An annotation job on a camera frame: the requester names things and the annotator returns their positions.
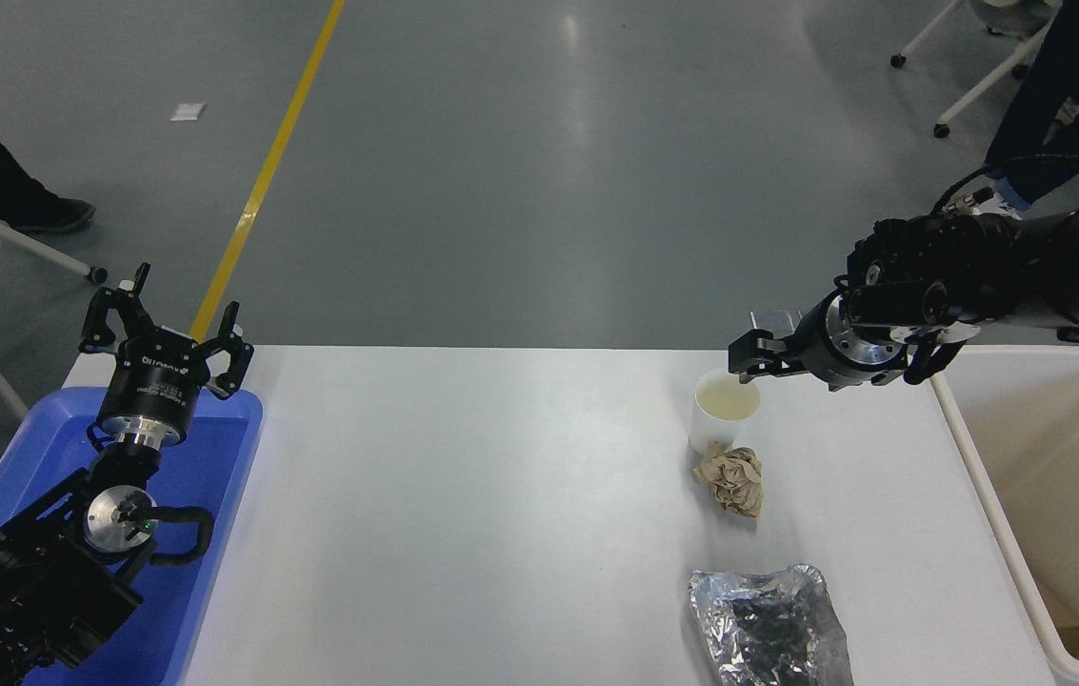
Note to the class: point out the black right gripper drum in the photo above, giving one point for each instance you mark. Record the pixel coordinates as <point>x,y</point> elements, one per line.
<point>820,348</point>

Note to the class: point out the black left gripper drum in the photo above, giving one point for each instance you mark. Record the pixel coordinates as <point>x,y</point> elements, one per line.
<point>153,391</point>

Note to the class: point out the white paper cup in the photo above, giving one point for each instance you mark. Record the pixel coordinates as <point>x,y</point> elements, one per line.
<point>720,419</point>

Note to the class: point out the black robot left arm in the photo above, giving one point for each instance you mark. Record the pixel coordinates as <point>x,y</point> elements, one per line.
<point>44,572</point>

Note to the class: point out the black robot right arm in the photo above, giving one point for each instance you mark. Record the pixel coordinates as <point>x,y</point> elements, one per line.
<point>1053,267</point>

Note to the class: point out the clear floor plate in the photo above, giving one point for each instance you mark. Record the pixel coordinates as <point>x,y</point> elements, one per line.
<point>772,319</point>

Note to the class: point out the blue plastic tray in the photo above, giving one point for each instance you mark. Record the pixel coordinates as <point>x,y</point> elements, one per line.
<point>215,476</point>

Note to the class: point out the crumpled tan paper ball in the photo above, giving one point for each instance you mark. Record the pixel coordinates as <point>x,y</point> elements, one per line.
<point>734,481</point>

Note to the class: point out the crumpled silver foil tray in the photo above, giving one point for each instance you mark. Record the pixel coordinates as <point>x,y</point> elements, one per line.
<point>768,629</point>

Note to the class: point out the large pale bin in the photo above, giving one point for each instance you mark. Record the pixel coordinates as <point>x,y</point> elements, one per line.
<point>1072,457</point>

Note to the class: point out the white wheeled chair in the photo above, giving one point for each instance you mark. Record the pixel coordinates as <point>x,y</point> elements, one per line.
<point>982,88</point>

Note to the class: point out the brown cardboard piece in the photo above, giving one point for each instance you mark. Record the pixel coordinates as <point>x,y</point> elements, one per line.
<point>1063,624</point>

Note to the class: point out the person in white shoes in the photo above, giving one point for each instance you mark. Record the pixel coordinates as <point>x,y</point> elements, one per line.
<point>1072,76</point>

